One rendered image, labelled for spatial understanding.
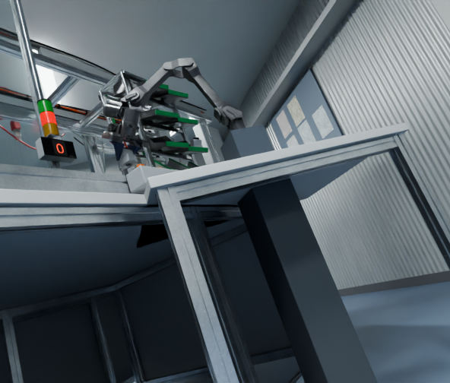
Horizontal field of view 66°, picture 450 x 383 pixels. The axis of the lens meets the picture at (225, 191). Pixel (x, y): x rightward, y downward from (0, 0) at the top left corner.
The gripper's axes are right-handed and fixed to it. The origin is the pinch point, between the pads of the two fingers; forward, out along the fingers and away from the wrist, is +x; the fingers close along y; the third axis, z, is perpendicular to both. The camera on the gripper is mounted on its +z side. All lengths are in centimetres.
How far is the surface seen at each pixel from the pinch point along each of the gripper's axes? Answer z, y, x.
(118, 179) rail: -28.0, 22.0, 7.4
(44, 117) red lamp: 18.5, 23.3, -6.7
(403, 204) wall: -66, -247, -4
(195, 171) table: -54, 18, 0
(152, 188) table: -49, 28, 6
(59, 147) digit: 9.7, 20.5, 2.6
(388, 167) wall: -47, -243, -33
